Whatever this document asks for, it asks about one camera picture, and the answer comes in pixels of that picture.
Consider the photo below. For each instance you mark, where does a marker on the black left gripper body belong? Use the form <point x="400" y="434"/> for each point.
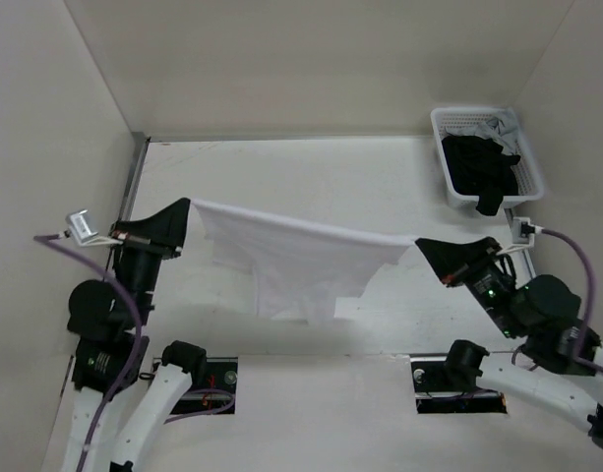
<point x="141" y="255"/>

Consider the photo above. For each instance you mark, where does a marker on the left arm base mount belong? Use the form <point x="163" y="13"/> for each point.
<point x="217" y="383"/>

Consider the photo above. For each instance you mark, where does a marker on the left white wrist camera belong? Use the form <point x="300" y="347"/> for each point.
<point x="83" y="230"/>

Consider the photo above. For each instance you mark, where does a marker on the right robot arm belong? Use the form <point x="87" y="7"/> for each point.
<point x="543" y="313"/>

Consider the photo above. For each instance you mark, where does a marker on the grey tank top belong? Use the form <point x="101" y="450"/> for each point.
<point x="502" y="129"/>

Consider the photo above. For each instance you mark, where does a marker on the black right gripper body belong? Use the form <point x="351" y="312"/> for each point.
<point x="486" y="279"/>

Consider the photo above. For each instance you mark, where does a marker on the white plastic laundry basket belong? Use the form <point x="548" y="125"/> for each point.
<point x="528" y="175"/>

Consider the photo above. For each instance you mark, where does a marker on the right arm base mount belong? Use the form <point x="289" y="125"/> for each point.
<point x="436" y="394"/>

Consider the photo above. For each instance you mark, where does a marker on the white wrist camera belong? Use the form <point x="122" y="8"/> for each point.
<point x="83" y="230"/>
<point x="523" y="235"/>

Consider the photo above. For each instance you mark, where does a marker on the white tank top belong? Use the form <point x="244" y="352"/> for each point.
<point x="297" y="265"/>

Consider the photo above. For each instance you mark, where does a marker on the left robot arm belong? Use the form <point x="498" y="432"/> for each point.
<point x="109" y="314"/>

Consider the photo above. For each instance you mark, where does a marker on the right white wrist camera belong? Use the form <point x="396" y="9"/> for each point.
<point x="523" y="235"/>

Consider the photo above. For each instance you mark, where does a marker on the black tank top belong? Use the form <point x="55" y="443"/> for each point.
<point x="478" y="167"/>

